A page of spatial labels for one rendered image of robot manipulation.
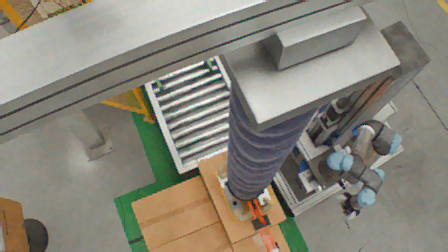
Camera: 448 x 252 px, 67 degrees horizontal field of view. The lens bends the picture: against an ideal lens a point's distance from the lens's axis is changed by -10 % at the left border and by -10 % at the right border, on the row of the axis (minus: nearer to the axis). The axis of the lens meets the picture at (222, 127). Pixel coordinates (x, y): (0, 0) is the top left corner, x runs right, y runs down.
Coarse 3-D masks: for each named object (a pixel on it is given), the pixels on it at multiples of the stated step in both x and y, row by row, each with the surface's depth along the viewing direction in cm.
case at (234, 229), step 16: (208, 160) 256; (224, 160) 256; (208, 176) 252; (208, 192) 275; (272, 192) 249; (224, 208) 245; (272, 208) 245; (224, 224) 242; (240, 224) 242; (272, 224) 241
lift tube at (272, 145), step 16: (240, 112) 90; (240, 128) 100; (272, 128) 88; (288, 128) 87; (304, 128) 98; (240, 144) 113; (256, 144) 102; (272, 144) 100; (288, 144) 107; (240, 160) 128; (256, 160) 119; (272, 160) 122; (240, 176) 151; (256, 176) 147; (272, 176) 159; (240, 192) 183; (256, 192) 182
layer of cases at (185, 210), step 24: (168, 192) 288; (192, 192) 289; (144, 216) 282; (168, 216) 282; (192, 216) 282; (216, 216) 282; (168, 240) 276; (192, 240) 276; (216, 240) 276; (240, 240) 276
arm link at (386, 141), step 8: (384, 128) 187; (376, 136) 188; (384, 136) 186; (392, 136) 186; (400, 136) 188; (376, 144) 192; (384, 144) 187; (392, 144) 185; (368, 152) 203; (376, 152) 194; (384, 152) 191; (392, 152) 187; (368, 160) 204; (376, 160) 202; (344, 176) 223; (352, 176) 219; (352, 184) 224
